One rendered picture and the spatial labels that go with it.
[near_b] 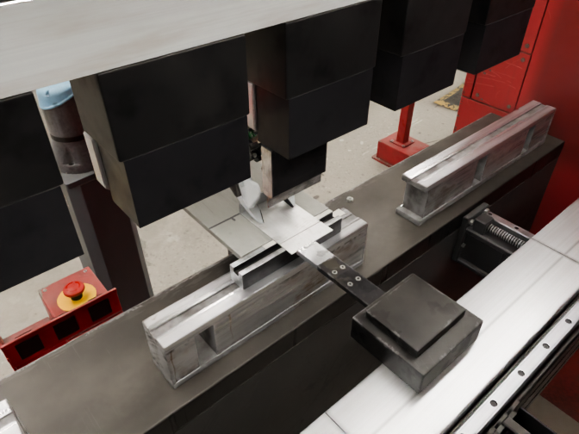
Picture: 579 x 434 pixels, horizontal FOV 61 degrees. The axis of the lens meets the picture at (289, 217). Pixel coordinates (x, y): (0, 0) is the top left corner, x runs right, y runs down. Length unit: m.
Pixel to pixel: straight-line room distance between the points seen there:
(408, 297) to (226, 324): 0.26
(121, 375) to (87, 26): 0.51
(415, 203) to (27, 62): 0.76
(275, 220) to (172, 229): 1.63
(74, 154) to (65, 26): 0.99
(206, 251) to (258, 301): 1.52
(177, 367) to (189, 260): 1.52
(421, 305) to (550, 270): 0.25
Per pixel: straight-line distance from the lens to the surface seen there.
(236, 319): 0.73
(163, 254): 2.27
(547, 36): 1.39
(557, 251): 0.86
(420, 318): 0.62
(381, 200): 1.06
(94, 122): 0.50
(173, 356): 0.70
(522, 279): 0.79
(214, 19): 0.48
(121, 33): 0.44
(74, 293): 1.02
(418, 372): 0.59
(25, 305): 2.25
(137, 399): 0.76
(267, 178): 0.66
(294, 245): 0.74
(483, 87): 1.49
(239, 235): 0.77
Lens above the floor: 1.50
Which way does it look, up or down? 39 degrees down
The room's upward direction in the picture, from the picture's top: straight up
